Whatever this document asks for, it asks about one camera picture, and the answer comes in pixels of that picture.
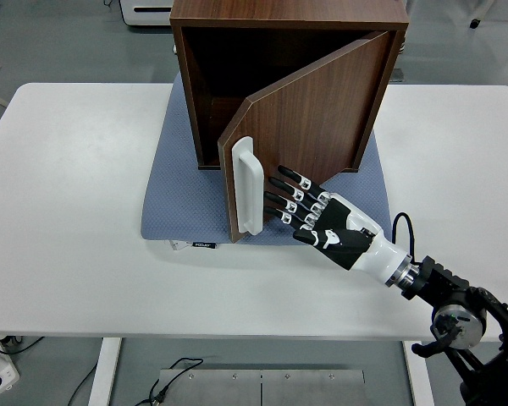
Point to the black caster wheel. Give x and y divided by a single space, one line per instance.
474 23

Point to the black mat label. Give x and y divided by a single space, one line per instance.
205 245

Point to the white box appliance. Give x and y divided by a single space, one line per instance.
148 17

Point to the white power strip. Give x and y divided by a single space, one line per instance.
0 374

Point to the grey table bracket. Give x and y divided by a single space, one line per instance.
399 75

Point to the brown wooden cabinet door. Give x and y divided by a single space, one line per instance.
321 105

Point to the white mat tag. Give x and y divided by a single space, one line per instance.
175 246

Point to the white table leg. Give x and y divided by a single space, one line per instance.
419 380
106 372

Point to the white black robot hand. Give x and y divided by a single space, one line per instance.
347 241

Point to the grey metal plate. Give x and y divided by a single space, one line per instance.
313 389
211 389

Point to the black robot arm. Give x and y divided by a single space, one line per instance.
444 277

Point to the brown wooden cabinet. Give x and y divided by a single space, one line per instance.
279 10

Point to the blue grey textured mat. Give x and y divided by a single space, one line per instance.
186 203

